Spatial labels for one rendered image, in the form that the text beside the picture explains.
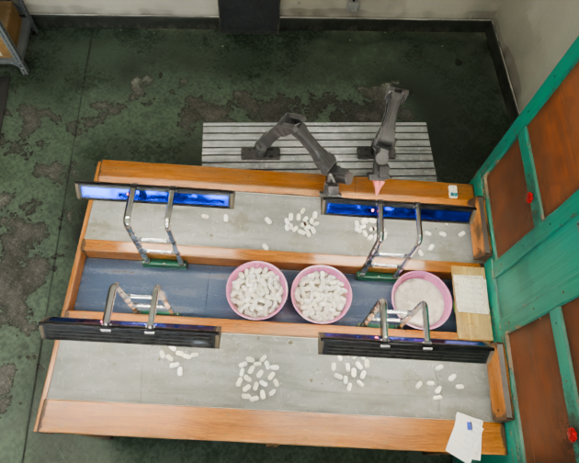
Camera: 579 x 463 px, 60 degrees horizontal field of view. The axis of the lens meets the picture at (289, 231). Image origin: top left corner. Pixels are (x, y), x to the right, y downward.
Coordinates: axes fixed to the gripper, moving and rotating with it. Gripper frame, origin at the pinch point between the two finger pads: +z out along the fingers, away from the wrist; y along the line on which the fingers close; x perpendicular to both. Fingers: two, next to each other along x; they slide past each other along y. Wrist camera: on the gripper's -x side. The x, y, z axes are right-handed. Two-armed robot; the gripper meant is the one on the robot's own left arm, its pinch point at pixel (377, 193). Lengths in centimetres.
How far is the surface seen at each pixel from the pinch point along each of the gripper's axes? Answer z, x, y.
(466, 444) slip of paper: 85, -61, 34
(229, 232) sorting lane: 22, -4, -66
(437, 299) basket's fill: 42, -20, 28
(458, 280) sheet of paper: 33, -19, 37
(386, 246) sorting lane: 23.5, -5.2, 6.3
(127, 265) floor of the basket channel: 39, -10, -111
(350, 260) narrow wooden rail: 28.7, -13.0, -10.8
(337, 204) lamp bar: -0.6, -31.4, -21.3
